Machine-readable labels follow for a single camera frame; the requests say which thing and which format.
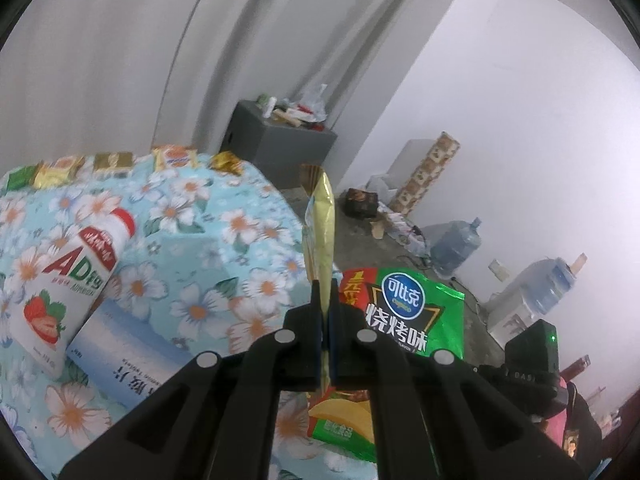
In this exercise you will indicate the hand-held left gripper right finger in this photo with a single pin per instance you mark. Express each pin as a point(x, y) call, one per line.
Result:
point(334, 355)

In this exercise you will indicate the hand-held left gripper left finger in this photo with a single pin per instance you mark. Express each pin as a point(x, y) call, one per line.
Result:
point(316, 345)

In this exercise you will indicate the green chip bag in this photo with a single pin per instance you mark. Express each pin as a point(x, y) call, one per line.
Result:
point(442, 310)

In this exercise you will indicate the white water dispenser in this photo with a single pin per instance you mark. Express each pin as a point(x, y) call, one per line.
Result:
point(510, 320)

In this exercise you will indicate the dark pink garment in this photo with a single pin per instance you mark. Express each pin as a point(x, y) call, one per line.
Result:
point(582, 420)

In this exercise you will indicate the reddish wooden furniture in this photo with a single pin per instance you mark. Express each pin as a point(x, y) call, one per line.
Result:
point(600, 400)

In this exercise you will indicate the blue water jug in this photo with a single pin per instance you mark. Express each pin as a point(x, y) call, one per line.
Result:
point(455, 247)
point(552, 282)

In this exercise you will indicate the heap of floor litter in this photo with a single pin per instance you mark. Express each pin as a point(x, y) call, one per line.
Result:
point(405, 230)

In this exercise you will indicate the floral blue tablecloth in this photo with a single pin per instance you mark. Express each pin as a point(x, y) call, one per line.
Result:
point(215, 240)

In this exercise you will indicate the dark cardboard box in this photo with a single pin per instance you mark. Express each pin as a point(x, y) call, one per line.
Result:
point(360, 202)

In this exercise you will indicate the white plastic bag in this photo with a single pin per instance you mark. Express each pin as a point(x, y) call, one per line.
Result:
point(382, 187)

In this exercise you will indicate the white blue tissue box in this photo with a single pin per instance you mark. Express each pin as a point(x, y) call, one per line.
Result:
point(125, 345)

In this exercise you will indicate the grey cabinet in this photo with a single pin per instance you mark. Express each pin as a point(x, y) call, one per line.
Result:
point(280, 152)

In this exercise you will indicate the crumpled gold snack packet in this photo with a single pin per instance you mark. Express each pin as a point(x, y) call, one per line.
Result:
point(227, 162)

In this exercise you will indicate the pile of assorted clutter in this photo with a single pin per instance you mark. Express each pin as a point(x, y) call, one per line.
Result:
point(287, 112)

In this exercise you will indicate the orange yellow snack packet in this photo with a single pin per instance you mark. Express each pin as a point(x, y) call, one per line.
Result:
point(174, 157)

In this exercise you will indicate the clear plastic bag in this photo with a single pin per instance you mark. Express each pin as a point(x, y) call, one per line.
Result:
point(315, 100)

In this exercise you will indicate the strawberry milk bottle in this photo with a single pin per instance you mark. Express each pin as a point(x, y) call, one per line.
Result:
point(65, 285)

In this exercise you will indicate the flat gold snack packet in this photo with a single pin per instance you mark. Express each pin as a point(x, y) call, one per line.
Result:
point(112, 162)

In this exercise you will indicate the small yellow snack packet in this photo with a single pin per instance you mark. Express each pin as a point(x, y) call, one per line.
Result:
point(57, 172)

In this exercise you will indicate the grey curtain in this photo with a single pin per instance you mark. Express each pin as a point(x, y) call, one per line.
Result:
point(150, 50)

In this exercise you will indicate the small green snack packet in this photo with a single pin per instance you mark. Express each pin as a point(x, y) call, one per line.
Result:
point(20, 178)

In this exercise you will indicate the white wall socket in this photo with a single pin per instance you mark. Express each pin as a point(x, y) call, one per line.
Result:
point(499, 270)

